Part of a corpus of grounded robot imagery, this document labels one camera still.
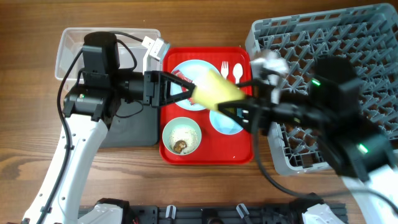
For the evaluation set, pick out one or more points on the light blue plate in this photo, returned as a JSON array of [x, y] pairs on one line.
[[199, 68]]

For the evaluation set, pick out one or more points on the black plastic tray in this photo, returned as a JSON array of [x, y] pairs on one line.
[[141, 129]]

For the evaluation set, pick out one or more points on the grey dishwasher rack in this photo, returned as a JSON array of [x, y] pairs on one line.
[[366, 36]]

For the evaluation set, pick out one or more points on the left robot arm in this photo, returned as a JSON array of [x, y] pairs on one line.
[[86, 113]]

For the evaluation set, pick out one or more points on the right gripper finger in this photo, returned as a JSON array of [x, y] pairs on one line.
[[236, 109], [248, 83]]

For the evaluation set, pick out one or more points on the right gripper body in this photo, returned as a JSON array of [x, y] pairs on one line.
[[263, 105]]

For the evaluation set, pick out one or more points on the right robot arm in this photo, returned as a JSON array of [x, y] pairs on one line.
[[353, 146]]

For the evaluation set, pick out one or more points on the white rice pile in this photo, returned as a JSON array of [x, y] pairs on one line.
[[187, 134]]

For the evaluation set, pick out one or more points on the white plastic spoon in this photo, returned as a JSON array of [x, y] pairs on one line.
[[237, 72]]

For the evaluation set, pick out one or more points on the red serving tray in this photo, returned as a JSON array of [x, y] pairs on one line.
[[219, 146]]

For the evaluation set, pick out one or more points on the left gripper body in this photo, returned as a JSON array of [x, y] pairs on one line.
[[150, 87]]

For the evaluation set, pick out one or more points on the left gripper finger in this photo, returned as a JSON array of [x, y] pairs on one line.
[[169, 77], [168, 99]]

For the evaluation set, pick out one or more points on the white plastic fork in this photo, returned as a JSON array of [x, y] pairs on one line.
[[224, 70]]

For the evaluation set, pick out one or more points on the yellow cup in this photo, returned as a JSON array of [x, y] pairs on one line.
[[211, 89]]

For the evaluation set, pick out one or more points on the light blue bowl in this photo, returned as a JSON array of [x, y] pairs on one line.
[[224, 124]]

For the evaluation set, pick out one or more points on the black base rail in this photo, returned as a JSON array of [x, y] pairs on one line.
[[268, 213]]

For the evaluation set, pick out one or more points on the clear plastic bin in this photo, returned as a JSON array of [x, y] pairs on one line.
[[72, 41]]

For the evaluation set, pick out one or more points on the green bowl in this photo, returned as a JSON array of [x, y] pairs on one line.
[[178, 122]]

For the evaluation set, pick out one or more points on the brown food scrap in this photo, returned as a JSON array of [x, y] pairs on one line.
[[179, 146]]

